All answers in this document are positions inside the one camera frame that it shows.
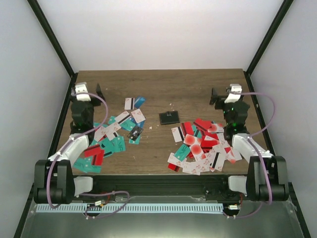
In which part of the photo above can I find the black membership card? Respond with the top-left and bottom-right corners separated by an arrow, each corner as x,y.
128,125 -> 143,140

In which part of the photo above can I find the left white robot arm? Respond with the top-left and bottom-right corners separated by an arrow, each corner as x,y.
33,82 -> 106,209

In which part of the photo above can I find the light blue slotted rail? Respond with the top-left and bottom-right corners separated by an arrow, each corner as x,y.
36,203 -> 223,214

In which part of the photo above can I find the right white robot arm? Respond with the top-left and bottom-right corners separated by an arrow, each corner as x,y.
210,84 -> 289,203

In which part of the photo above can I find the teal card front left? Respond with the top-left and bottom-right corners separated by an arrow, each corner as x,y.
73,157 -> 102,173

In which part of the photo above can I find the white card black stripe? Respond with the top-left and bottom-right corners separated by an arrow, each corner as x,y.
171,126 -> 184,143

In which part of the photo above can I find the white card magnetic stripe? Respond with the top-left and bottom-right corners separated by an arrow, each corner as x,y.
124,98 -> 135,110

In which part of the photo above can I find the blue card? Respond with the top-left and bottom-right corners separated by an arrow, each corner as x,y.
134,96 -> 146,109

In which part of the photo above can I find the red card black stripe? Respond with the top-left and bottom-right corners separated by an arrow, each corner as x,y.
84,144 -> 105,166

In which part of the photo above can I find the black leather card holder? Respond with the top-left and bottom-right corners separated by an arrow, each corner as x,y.
159,111 -> 180,125

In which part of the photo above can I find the teal vip card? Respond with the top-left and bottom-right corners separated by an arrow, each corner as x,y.
174,144 -> 191,162
101,136 -> 126,157

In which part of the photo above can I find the teal VIP card right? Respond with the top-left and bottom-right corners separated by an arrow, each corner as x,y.
174,144 -> 191,162

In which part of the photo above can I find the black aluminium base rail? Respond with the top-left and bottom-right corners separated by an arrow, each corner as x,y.
74,175 -> 248,196

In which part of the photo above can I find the teal chip card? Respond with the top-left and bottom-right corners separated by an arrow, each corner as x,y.
129,136 -> 141,145

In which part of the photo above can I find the white striped card front right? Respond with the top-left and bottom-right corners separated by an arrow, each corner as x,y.
210,152 -> 226,172

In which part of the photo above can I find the white floral card left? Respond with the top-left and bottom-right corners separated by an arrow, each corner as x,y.
131,109 -> 146,123

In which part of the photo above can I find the red card top right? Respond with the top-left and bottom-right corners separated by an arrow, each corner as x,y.
193,118 -> 212,131

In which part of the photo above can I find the red card front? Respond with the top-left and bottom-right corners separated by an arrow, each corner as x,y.
167,163 -> 180,172

